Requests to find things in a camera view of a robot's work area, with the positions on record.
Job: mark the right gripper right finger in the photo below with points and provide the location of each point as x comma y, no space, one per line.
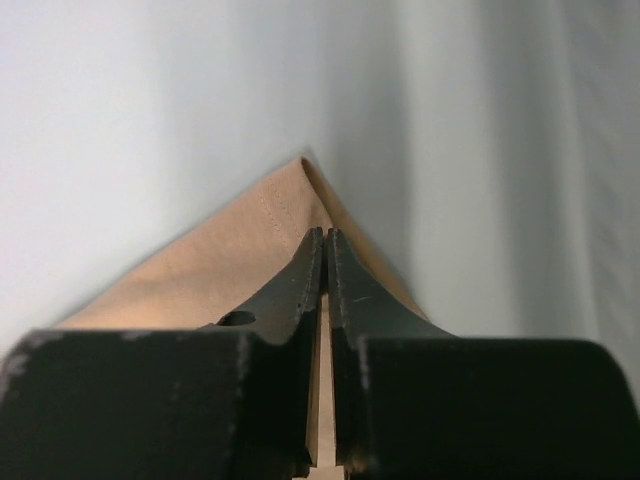
413,401

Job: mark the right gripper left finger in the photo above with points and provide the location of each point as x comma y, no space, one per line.
229,400

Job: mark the beige t-shirt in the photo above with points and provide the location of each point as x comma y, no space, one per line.
215,267

